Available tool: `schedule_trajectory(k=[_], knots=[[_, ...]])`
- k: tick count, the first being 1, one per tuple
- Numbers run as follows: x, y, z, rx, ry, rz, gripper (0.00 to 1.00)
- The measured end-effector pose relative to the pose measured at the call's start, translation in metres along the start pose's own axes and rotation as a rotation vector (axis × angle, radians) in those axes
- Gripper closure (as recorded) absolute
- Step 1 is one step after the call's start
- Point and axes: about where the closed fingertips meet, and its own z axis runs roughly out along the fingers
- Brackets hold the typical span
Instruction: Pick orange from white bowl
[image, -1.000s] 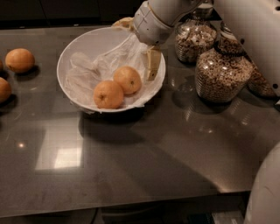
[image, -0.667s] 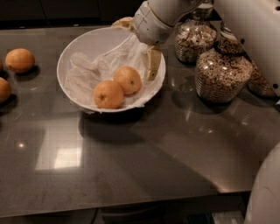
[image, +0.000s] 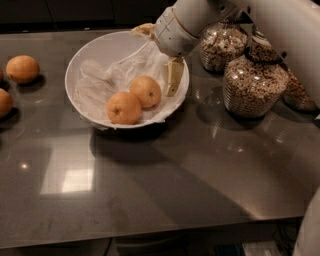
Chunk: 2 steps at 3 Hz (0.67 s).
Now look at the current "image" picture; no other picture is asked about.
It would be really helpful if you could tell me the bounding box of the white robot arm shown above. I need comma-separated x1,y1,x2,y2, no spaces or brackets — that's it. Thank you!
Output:
132,0,320,104

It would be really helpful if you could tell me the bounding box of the glass jar with pale cereal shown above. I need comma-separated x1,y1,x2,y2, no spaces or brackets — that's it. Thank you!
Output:
200,22,248,73

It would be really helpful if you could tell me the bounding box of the glass jar colourful cereal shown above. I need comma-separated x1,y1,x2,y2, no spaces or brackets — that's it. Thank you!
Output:
283,70,319,112

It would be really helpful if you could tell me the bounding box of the white bowl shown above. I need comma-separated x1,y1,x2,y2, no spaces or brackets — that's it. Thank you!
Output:
64,30,191,130

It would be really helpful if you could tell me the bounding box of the orange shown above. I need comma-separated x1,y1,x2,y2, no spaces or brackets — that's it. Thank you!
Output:
6,55,40,84
107,92,142,125
0,88,13,118
129,75,162,108

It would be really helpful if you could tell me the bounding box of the orange at bowl front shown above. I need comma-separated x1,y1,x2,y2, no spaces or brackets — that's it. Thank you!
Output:
107,92,142,125

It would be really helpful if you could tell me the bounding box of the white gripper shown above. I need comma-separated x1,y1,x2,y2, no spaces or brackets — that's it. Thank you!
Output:
130,7,198,97

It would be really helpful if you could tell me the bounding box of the white plastic bag liner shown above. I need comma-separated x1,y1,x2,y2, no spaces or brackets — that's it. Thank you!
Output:
73,41,189,128

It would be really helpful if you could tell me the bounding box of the large glass cereal jar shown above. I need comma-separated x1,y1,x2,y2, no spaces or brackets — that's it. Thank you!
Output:
223,26,289,119

